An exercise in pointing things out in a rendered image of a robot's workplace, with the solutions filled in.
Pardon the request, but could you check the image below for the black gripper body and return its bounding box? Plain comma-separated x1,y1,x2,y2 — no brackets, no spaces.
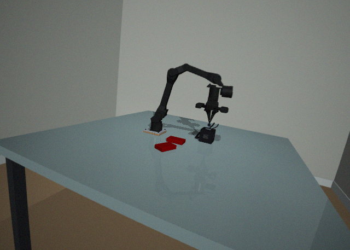
195,95,229,113

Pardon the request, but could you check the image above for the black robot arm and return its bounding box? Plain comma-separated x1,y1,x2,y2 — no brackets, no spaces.
150,63,233,132

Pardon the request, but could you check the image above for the red flat block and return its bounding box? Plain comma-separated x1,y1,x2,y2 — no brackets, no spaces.
166,136,186,145
155,142,177,152

